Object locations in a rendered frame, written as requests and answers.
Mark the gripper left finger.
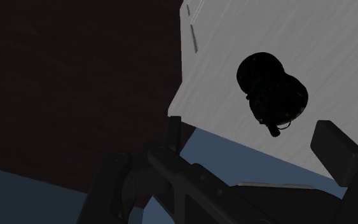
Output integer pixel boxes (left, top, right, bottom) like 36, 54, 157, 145
75, 115, 275, 224

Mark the black pear-shaped object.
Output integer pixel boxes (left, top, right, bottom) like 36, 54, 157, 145
236, 52, 309, 138

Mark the white cabinet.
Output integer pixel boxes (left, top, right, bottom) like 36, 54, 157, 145
167, 0, 358, 181

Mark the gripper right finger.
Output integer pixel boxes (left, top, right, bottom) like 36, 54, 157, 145
310, 120, 358, 224

